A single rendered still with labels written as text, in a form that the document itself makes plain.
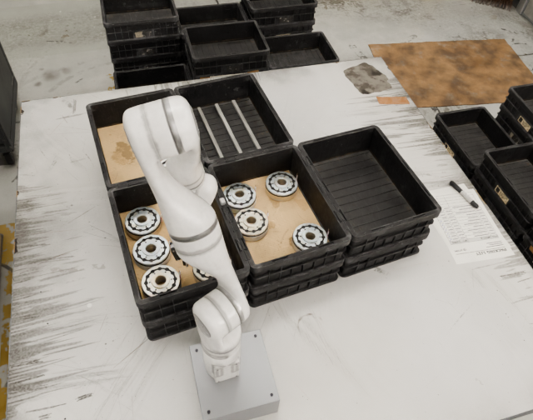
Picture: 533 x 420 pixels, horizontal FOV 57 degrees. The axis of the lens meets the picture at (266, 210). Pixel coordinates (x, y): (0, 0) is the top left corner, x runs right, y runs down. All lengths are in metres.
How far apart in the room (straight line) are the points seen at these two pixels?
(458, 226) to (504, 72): 2.32
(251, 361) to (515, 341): 0.79
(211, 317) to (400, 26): 3.49
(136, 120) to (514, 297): 1.31
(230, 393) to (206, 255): 0.49
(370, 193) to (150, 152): 0.98
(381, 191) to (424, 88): 2.01
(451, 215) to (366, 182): 0.35
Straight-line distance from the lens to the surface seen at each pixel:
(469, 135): 2.88
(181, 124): 0.76
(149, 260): 1.39
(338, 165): 1.68
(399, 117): 2.14
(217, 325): 0.99
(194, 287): 1.24
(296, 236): 1.43
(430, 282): 1.63
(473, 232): 1.81
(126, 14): 3.13
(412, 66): 3.77
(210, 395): 1.28
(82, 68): 3.61
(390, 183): 1.67
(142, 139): 0.76
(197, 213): 0.85
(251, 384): 1.28
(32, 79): 3.61
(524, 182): 2.58
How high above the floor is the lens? 2.01
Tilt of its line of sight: 51 degrees down
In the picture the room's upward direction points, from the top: 5 degrees clockwise
